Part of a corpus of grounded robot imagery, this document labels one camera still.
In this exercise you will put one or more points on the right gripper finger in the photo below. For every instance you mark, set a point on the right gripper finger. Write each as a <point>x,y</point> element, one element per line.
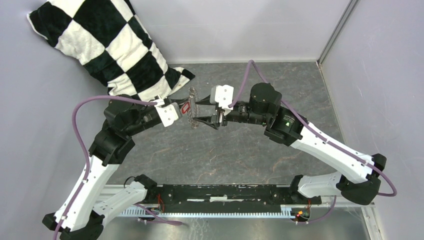
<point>205,101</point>
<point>210,121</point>

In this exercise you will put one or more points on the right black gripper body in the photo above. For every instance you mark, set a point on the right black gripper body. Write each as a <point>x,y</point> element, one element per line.
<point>220,117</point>

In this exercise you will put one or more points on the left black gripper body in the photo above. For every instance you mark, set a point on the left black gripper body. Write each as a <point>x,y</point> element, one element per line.
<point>169,100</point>

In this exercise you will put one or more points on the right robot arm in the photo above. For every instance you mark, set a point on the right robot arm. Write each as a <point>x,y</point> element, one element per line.
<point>356,175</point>

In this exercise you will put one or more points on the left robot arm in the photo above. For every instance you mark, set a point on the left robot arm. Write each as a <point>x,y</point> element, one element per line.
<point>81,217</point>

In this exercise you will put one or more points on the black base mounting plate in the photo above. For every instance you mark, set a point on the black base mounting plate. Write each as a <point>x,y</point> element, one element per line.
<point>225,199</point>

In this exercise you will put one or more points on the black white checkered pillow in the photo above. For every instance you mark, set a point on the black white checkered pillow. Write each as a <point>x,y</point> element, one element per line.
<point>111,43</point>

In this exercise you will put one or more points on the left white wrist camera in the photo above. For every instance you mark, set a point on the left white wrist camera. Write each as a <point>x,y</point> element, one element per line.
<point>169,114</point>

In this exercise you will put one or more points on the aluminium frame rail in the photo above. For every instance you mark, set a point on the aluminium frame rail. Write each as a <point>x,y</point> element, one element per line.
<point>348,202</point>

